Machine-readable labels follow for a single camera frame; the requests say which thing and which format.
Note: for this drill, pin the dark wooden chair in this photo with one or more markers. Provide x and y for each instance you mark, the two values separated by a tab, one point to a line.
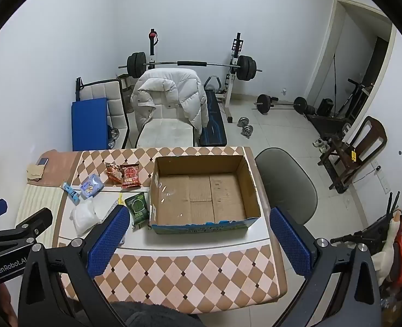
367	143

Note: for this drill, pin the white padded chair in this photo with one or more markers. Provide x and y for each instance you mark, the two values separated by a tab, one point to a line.
102	90

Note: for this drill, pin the beige striped mat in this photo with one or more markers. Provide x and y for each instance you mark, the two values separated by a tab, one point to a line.
39	207

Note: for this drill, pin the dark wooden stand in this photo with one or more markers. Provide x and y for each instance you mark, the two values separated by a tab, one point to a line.
326	126

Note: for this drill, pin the cardboard box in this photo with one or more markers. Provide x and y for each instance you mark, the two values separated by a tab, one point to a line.
201	194

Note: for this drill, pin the black router antennas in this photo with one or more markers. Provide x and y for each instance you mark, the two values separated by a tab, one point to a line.
394	204

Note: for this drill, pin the orange snack packet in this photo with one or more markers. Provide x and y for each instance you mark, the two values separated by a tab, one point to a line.
114	173

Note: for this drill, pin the clear packet with yellow edge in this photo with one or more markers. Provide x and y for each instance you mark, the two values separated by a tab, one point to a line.
111	211

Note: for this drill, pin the green snack packet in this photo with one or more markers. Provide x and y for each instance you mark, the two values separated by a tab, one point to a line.
138	207

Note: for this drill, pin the black box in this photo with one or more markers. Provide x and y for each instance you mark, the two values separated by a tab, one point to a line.
325	106

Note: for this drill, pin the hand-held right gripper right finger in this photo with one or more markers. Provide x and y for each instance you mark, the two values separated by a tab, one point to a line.
291	245

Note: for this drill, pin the blue and white snack packet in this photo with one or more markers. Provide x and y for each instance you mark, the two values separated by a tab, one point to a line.
91	186

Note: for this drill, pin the black weight bench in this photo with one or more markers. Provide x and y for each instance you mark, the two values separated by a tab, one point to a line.
214	119

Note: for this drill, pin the door frame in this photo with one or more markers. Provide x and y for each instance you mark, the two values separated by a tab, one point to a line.
333	41

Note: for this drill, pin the brown board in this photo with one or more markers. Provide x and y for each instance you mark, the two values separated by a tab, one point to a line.
59	168

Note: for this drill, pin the short barbell with black plates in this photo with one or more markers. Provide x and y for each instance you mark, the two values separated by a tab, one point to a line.
282	103

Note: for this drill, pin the white plastic bag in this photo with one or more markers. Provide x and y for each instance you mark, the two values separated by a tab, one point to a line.
83	217

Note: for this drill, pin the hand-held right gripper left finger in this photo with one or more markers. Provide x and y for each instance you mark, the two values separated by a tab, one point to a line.
108	242

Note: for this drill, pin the person's dark clothing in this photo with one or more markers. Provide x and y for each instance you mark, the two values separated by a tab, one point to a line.
156	315

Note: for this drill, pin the chrome dumbbell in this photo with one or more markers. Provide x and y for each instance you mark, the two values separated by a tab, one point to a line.
248	131
243	121

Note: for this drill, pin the blue folded mat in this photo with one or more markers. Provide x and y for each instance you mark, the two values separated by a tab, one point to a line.
89	124

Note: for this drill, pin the grey office chair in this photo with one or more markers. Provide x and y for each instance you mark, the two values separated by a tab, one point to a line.
286	184

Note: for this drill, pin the brown paper scrap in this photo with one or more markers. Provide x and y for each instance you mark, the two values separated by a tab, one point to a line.
35	172

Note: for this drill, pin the pair of light shoes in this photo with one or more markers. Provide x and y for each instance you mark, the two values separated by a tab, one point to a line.
321	144

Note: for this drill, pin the white puffer jacket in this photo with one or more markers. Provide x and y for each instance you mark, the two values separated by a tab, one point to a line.
167	92

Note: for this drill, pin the white barbell rack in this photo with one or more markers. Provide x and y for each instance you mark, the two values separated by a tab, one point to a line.
234	71

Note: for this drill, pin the red snack packet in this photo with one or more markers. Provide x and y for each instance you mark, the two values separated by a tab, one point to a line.
131	176

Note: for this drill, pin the slim blue snack packet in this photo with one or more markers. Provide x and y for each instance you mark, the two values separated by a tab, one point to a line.
70	193

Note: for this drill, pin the black scooter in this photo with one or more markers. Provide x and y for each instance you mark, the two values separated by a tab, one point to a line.
352	97

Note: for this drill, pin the long barbell with black plates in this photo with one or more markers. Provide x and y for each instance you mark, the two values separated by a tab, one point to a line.
190	63

